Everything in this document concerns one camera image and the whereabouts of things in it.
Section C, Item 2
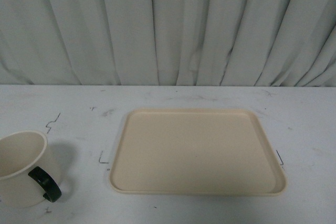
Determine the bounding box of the cream mug with black handle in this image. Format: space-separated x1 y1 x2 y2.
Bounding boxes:
1 131 62 208

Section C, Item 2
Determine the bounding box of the beige rectangular plastic tray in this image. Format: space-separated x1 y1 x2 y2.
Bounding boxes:
109 109 287 197

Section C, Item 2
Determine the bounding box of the pale grey-green curtain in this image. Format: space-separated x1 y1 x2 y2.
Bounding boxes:
1 0 335 87

